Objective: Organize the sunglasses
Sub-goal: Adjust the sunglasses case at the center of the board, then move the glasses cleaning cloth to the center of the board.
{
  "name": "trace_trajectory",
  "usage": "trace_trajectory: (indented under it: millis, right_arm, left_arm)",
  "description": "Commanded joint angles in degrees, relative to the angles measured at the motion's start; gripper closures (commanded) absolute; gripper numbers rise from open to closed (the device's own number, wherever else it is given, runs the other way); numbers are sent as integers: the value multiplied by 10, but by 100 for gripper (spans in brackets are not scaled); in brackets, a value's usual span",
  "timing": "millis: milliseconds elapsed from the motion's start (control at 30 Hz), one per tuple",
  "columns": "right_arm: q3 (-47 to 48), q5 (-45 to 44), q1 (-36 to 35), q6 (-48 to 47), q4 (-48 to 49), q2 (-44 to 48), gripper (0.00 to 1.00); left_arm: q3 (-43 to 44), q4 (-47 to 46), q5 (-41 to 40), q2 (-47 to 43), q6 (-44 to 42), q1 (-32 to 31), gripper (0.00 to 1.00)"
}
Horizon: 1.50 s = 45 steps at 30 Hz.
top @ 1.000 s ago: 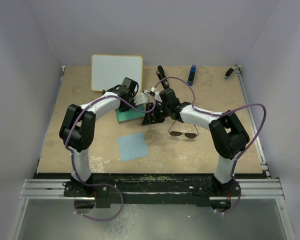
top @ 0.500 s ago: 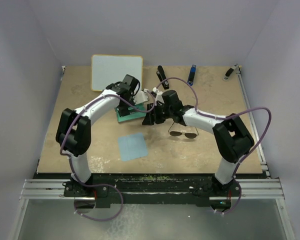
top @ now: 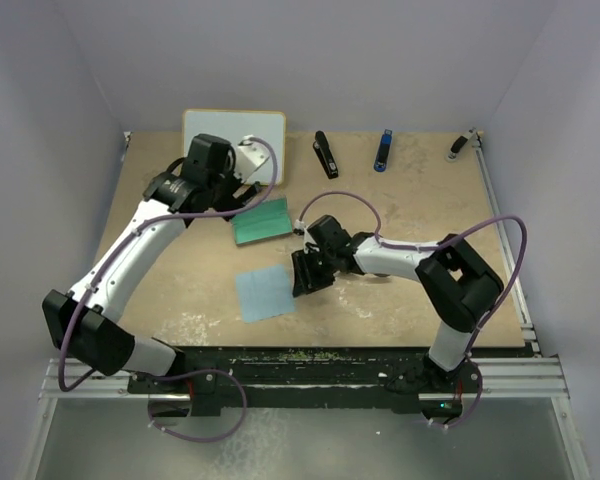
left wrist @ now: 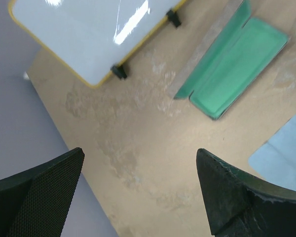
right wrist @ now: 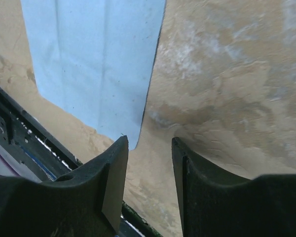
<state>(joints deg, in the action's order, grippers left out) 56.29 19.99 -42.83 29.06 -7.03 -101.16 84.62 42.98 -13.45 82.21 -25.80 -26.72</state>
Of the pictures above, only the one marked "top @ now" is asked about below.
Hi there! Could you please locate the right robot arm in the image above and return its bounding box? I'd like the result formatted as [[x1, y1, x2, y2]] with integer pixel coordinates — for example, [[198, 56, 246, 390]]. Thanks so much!
[[291, 215, 505, 391]]

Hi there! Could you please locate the black handled tool at corner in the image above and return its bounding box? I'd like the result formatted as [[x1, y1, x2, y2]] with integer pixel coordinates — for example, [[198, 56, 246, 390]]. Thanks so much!
[[446, 127, 481, 162]]

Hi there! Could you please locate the blue stapler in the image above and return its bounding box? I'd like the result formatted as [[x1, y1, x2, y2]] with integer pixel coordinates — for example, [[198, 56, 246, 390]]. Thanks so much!
[[373, 129, 393, 172]]

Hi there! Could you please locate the light blue cleaning cloth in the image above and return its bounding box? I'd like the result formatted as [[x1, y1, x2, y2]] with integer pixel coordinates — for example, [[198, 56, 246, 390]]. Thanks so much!
[[235, 265, 295, 323]]

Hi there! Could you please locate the small whiteboard yellow frame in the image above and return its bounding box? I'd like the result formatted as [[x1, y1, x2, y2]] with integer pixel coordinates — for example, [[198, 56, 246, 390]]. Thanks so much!
[[182, 109, 286, 185]]

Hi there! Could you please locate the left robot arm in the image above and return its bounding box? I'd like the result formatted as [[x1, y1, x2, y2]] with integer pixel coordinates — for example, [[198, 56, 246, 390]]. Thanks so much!
[[42, 134, 278, 392]]

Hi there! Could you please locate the aluminium rail frame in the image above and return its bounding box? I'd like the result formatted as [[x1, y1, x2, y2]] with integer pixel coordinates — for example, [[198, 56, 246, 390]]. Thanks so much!
[[40, 132, 592, 479]]

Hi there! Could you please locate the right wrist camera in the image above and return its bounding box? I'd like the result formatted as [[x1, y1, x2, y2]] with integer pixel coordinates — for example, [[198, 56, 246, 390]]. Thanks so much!
[[293, 219, 313, 252]]

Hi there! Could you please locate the black stapler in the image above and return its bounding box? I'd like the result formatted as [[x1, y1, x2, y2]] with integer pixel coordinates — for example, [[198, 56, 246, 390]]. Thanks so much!
[[313, 130, 339, 179]]

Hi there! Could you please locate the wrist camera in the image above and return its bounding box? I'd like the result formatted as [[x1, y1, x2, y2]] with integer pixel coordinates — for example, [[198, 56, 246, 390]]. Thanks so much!
[[234, 136, 273, 185], [293, 219, 313, 252]]

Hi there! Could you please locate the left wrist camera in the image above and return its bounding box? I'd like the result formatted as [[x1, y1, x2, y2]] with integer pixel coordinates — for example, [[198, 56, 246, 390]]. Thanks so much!
[[234, 136, 273, 185]]

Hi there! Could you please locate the green lined glasses case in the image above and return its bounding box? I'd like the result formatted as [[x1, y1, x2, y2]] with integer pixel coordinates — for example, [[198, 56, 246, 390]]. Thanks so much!
[[231, 197, 293, 246]]

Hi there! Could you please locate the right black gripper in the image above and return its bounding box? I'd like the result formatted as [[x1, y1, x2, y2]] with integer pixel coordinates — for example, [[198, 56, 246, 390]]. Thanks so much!
[[293, 245, 339, 296]]

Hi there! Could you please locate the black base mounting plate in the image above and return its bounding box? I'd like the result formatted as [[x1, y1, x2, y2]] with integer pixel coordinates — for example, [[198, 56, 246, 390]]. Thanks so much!
[[128, 347, 481, 417]]

